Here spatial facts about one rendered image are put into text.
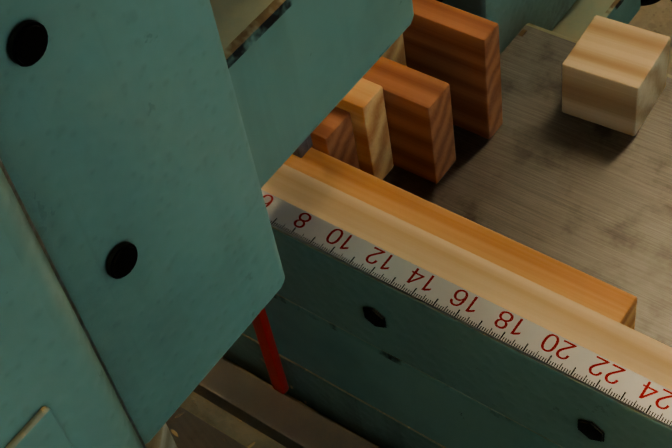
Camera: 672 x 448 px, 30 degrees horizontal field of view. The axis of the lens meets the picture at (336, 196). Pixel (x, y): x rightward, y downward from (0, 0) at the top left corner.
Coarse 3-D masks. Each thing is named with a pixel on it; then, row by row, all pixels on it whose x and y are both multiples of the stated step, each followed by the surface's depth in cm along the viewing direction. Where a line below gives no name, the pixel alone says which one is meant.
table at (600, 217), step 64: (576, 0) 71; (640, 0) 73; (512, 64) 64; (512, 128) 61; (576, 128) 61; (640, 128) 60; (448, 192) 59; (512, 192) 59; (576, 192) 58; (640, 192) 58; (576, 256) 56; (640, 256) 56; (320, 320) 56; (640, 320) 53; (384, 384) 56
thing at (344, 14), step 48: (240, 0) 44; (288, 0) 44; (336, 0) 46; (384, 0) 49; (240, 48) 43; (288, 48) 45; (336, 48) 48; (384, 48) 51; (240, 96) 44; (288, 96) 46; (336, 96) 49; (288, 144) 48
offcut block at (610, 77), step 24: (600, 24) 60; (624, 24) 60; (576, 48) 60; (600, 48) 59; (624, 48) 59; (648, 48) 59; (576, 72) 59; (600, 72) 58; (624, 72) 58; (648, 72) 58; (576, 96) 60; (600, 96) 59; (624, 96) 58; (648, 96) 59; (600, 120) 60; (624, 120) 59
